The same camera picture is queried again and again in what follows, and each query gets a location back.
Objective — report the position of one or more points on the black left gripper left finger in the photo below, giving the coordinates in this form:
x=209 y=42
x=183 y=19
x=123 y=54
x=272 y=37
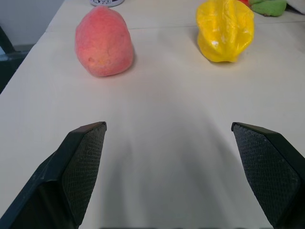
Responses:
x=71 y=176

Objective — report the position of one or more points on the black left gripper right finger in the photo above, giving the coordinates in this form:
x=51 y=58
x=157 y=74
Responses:
x=269 y=171

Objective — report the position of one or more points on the red object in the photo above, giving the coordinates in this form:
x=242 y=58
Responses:
x=245 y=2

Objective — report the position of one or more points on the pink peach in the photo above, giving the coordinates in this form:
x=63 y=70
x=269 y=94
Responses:
x=104 y=41

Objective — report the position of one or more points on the yellow starfruit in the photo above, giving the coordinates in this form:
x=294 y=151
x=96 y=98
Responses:
x=224 y=31

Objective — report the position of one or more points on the green plush toy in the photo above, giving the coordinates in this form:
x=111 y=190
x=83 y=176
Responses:
x=269 y=7

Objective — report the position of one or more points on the white printed cup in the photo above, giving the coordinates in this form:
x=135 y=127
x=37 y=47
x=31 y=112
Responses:
x=107 y=2

